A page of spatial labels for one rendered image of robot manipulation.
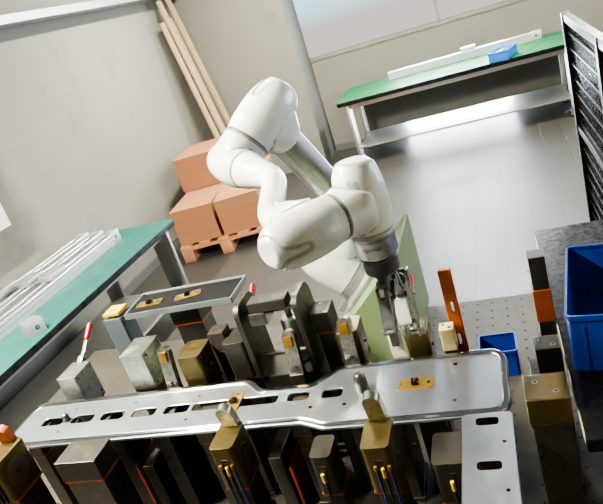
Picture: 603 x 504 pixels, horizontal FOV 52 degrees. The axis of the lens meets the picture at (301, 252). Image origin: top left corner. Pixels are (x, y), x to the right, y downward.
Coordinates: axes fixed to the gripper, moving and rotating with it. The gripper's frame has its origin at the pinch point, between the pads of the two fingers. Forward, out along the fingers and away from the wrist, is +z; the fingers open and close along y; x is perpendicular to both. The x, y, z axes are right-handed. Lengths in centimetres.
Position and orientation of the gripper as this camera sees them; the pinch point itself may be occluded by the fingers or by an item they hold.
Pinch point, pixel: (402, 334)
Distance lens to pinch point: 138.7
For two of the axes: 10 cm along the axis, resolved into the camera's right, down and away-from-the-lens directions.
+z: 3.0, 8.8, 3.6
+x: 9.3, -1.8, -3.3
